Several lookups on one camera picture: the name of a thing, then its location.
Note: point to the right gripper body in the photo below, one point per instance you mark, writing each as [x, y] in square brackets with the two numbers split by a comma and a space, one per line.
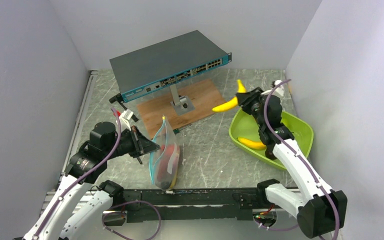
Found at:
[252, 105]

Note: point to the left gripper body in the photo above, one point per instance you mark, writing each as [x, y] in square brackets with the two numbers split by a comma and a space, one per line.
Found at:
[130, 143]

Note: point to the yellow banana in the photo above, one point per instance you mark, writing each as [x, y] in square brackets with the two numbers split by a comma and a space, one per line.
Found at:
[254, 145]
[233, 102]

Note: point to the red apple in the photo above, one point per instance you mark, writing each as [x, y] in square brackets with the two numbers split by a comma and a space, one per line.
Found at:
[169, 150]

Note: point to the clear zip top bag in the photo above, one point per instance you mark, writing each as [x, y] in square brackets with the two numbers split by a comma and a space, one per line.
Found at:
[163, 136]

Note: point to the purple sweet potato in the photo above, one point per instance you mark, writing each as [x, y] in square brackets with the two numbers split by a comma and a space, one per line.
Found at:
[163, 174]

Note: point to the orange yellow mango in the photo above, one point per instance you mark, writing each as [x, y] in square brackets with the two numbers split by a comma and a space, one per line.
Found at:
[171, 183]

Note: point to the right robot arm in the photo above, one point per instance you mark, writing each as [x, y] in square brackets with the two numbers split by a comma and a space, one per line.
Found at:
[318, 209]

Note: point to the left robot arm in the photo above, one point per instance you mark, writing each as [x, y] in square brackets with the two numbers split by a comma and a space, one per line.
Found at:
[59, 220]

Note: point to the green plastic tray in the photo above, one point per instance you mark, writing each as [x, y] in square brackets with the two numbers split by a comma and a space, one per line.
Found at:
[244, 126]

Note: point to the wooden board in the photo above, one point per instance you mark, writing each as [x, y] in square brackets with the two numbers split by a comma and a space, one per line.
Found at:
[201, 97]

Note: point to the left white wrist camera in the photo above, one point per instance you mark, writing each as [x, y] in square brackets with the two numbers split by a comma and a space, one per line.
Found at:
[123, 119]

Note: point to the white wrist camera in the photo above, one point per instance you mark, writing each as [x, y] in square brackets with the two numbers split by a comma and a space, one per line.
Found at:
[279, 89]
[123, 119]

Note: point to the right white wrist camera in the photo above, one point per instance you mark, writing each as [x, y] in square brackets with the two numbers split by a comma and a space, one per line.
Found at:
[279, 89]

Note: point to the green handled screwdriver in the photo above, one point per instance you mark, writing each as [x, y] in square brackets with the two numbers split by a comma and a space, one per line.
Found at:
[178, 130]

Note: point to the grey metal stand bracket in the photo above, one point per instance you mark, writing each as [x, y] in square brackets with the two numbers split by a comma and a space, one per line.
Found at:
[181, 104]

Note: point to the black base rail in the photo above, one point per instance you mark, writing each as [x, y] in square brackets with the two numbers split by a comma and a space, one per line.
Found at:
[139, 205]

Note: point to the grey teal network switch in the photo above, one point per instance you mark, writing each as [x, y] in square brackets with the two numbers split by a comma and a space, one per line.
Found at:
[152, 68]

